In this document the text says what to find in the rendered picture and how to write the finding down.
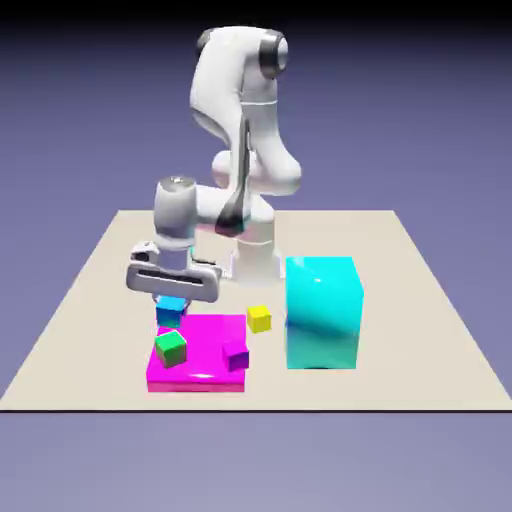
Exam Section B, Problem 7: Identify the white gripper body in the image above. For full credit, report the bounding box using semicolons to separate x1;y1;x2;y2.
125;263;223;303

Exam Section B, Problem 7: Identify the small blue cube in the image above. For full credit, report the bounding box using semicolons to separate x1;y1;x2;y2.
154;296;188;330

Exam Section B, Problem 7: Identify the small green cube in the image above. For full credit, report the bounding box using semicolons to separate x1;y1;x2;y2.
154;330;188;369

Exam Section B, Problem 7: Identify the small purple cube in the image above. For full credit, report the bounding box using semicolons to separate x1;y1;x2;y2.
222;340;250;373

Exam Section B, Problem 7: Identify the small yellow cube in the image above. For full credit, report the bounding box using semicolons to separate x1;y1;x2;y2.
246;304;273;334

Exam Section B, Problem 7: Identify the large magenta box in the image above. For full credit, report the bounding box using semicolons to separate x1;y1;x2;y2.
146;313;248;394

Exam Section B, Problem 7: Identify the large cyan box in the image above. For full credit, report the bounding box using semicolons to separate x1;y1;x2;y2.
284;256;365;370

